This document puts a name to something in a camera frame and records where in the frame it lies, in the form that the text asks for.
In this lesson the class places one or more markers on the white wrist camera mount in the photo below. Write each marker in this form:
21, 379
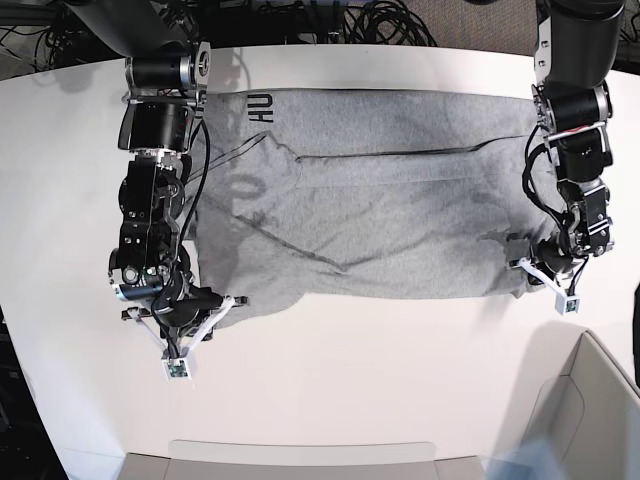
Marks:
182, 340
562, 283

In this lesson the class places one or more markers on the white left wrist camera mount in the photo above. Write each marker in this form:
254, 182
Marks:
562, 283

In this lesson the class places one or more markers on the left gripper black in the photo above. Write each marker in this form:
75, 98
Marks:
553, 261

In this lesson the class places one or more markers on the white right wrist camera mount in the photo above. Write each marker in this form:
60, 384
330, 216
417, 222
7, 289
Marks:
182, 340

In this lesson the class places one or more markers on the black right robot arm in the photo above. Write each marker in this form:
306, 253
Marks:
166, 70

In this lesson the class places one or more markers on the blue translucent object corner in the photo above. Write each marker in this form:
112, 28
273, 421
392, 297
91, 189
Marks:
534, 459

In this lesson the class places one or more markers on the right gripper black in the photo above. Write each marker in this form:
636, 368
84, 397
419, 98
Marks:
179, 305

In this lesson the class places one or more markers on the grey tray bottom edge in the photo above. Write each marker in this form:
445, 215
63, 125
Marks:
188, 459

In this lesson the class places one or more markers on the grey T-shirt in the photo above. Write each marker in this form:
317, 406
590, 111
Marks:
385, 194

